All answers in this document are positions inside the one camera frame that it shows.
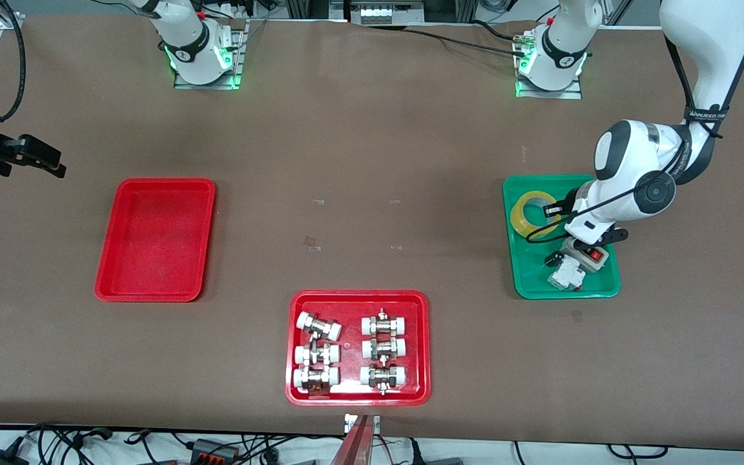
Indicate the red metal bar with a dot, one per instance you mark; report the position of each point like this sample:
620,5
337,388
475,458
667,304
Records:
356,445

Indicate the black power adapter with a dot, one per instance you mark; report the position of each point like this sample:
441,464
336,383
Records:
0,457

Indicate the empty red plastic tray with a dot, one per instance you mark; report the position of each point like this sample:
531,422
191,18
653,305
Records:
155,239

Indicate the white circuit breaker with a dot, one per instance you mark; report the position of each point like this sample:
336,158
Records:
567,276

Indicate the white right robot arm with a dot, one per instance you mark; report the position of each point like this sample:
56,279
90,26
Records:
186,35

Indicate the red tray holding fittings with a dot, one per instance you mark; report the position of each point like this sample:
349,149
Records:
352,342

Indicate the small silver bracket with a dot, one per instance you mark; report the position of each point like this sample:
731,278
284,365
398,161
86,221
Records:
349,423

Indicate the green plastic tray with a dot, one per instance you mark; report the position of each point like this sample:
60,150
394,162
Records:
533,274

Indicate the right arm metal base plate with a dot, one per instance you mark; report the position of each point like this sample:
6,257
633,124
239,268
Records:
237,64

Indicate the white power strip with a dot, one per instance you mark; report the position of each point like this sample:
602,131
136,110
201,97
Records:
385,13

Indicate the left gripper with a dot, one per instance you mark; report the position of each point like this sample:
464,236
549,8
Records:
554,210

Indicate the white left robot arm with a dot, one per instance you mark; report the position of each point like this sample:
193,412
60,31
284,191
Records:
708,58

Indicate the small black knob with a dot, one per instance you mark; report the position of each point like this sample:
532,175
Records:
551,260

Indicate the yellow tape roll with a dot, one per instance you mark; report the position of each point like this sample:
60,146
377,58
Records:
519,216

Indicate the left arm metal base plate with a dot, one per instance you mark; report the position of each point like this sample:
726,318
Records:
572,92

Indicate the white capped brass pipe fitting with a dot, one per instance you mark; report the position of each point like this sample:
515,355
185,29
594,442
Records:
383,349
319,326
383,376
383,325
317,354
316,378

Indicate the grey switch box red button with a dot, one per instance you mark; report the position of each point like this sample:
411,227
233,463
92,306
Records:
595,259

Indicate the brown tape patch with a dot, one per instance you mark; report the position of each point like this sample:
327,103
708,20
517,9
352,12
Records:
312,242

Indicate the black box orange connectors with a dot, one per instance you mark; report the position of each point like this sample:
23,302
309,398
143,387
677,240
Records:
214,450

